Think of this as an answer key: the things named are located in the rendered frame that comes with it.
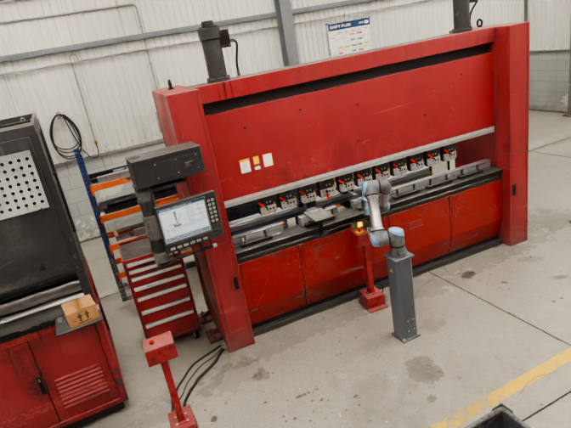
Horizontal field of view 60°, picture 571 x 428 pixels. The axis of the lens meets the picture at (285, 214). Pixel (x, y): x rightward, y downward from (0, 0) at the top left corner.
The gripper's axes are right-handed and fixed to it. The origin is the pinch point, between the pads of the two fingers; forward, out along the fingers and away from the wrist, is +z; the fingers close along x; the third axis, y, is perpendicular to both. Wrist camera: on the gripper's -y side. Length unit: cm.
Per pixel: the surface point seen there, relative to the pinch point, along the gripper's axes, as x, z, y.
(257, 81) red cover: 74, -150, 33
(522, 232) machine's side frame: -191, 63, 18
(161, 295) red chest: 195, 18, 27
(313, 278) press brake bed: 56, 36, 10
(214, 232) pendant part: 142, -59, -33
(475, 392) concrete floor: -2, 61, -150
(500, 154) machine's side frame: -172, -26, 37
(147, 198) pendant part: 182, -95, -25
